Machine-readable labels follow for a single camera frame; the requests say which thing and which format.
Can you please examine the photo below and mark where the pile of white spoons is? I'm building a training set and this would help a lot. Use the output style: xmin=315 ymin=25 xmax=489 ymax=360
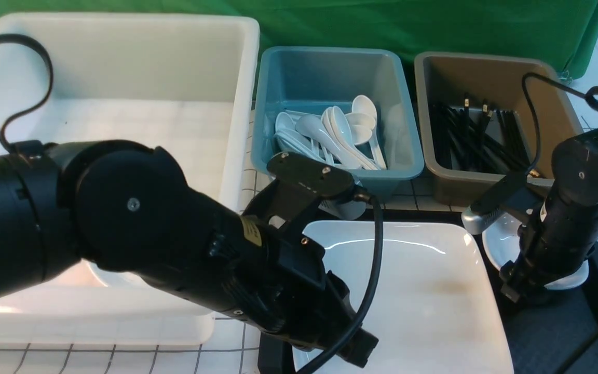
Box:
xmin=273 ymin=95 xmax=387 ymax=170

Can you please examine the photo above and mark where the brown plastic chopstick bin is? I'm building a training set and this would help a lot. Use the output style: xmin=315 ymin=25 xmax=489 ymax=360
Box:
xmin=414 ymin=52 xmax=582 ymax=206

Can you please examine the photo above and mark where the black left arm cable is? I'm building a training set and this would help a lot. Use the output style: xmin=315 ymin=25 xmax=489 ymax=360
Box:
xmin=0 ymin=34 xmax=385 ymax=374

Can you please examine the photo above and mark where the large white rice plate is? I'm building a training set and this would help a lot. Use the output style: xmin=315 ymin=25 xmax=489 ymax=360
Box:
xmin=319 ymin=222 xmax=513 ymax=373

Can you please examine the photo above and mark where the green backdrop cloth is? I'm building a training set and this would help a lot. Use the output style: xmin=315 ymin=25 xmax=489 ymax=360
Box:
xmin=0 ymin=1 xmax=598 ymax=78

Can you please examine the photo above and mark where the large white plastic bin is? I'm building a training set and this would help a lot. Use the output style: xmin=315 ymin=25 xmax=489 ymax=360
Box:
xmin=0 ymin=12 xmax=260 ymax=345

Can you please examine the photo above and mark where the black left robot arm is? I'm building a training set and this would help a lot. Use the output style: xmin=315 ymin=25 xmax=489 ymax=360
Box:
xmin=0 ymin=140 xmax=384 ymax=373

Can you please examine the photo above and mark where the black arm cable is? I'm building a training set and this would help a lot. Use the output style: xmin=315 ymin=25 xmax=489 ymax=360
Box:
xmin=0 ymin=34 xmax=385 ymax=374
xmin=520 ymin=72 xmax=598 ymax=374

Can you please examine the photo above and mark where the blue plastic spoon bin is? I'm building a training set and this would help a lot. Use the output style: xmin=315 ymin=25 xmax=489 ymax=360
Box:
xmin=251 ymin=46 xmax=425 ymax=201

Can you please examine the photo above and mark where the checkered white tablecloth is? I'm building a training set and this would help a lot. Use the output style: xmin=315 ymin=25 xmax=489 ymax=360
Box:
xmin=0 ymin=109 xmax=598 ymax=374

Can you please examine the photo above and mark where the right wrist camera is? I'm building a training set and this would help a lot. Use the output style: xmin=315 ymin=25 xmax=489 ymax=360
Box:
xmin=461 ymin=172 xmax=535 ymax=235

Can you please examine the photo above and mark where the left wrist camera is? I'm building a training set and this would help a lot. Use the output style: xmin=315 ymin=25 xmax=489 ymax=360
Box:
xmin=243 ymin=152 xmax=373 ymax=233

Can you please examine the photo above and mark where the white small dish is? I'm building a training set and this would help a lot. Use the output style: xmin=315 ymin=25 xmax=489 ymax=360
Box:
xmin=482 ymin=213 xmax=589 ymax=291
xmin=86 ymin=261 xmax=149 ymax=288

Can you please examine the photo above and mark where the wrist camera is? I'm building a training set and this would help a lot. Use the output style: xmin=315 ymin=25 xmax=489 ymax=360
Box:
xmin=461 ymin=172 xmax=535 ymax=235
xmin=243 ymin=152 xmax=373 ymax=233

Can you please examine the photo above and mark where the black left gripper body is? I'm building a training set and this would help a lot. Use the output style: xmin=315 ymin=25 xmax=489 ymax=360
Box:
xmin=195 ymin=213 xmax=380 ymax=368

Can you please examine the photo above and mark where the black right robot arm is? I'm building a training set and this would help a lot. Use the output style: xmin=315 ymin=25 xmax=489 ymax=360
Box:
xmin=500 ymin=129 xmax=598 ymax=302

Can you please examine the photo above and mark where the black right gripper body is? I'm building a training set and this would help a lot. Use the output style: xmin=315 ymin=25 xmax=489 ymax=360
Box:
xmin=500 ymin=198 xmax=598 ymax=302

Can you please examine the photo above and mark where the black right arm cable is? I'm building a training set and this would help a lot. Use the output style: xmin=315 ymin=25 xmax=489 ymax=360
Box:
xmin=520 ymin=72 xmax=598 ymax=374

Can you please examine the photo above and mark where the pile of black chopsticks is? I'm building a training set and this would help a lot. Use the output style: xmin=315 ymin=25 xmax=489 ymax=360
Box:
xmin=429 ymin=94 xmax=531 ymax=175

